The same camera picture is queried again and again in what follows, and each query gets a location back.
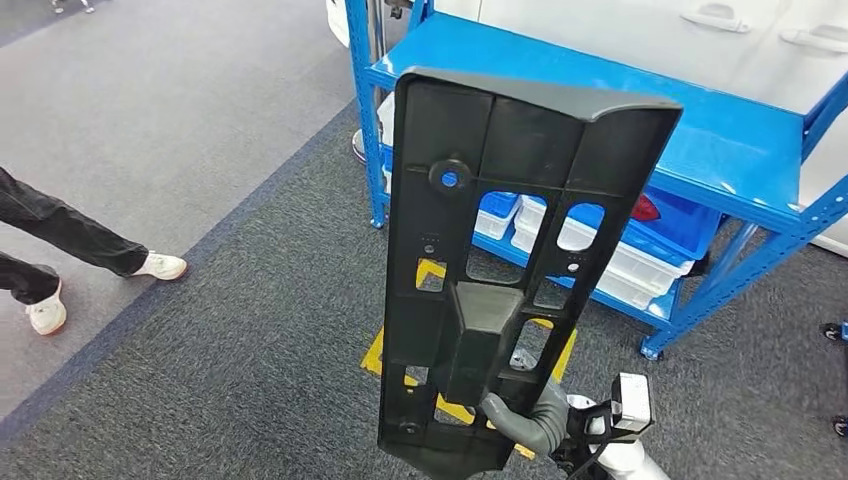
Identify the black plastic panel part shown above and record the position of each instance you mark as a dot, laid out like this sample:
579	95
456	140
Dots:
437	331

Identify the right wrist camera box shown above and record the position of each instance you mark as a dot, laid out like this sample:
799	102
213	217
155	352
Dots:
632	401

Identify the red plastic part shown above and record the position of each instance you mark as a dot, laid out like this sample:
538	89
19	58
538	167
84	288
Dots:
644	208

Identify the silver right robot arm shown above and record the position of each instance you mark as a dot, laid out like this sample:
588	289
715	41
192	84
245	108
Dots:
623	464

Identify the white car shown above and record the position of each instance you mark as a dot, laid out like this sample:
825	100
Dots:
596	33

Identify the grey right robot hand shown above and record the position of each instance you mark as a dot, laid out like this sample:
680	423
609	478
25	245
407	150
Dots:
513	420

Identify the yellow floor tape square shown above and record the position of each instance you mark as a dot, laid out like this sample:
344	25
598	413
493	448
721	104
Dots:
374	358

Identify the person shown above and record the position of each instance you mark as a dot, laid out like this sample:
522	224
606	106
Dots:
66	232

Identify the blue metal shelf rack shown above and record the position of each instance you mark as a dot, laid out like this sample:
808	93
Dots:
729	132

